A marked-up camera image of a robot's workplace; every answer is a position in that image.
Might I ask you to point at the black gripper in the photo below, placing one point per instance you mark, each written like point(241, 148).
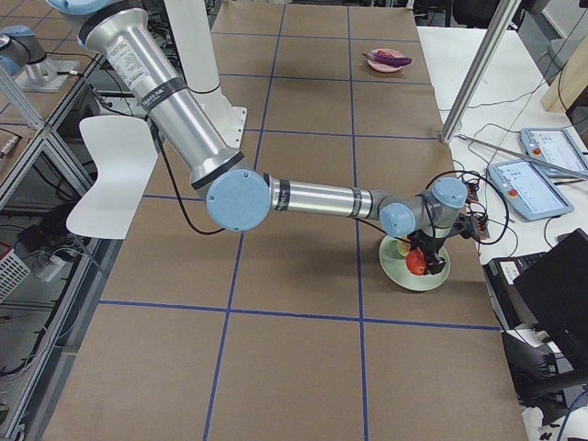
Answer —
point(426, 248)

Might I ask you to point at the red pomegranate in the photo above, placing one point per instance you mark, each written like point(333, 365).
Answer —
point(416, 262)

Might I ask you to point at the pink yellow peach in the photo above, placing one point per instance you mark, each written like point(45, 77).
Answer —
point(403, 248)

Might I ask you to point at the purple eggplant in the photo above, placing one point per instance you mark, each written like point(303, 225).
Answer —
point(387, 59)

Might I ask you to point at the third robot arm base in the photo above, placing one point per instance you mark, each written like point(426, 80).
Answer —
point(23, 57)

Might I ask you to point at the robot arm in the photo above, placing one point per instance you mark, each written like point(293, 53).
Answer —
point(188, 106)

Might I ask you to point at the light green plate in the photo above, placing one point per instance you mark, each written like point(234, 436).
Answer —
point(394, 266)

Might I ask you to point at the near teach pendant tablet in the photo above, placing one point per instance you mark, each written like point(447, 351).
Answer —
point(528, 190)

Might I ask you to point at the teach pendant tablet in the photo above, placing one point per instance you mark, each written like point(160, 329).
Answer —
point(528, 190)
point(555, 147)

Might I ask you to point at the black laptop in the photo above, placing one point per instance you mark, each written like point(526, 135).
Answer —
point(548, 290)

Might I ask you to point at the far teach pendant tablet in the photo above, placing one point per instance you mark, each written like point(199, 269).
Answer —
point(555, 147)

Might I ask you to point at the pink plate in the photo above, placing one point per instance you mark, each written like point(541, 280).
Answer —
point(383, 68)

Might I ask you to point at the white chair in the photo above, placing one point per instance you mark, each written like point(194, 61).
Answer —
point(124, 154)

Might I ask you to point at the white plastic basket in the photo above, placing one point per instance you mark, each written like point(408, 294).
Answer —
point(13, 271)

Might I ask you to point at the aluminium frame post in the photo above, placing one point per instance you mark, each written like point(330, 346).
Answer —
point(489, 44)

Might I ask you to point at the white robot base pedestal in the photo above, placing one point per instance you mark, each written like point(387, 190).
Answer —
point(190, 27)

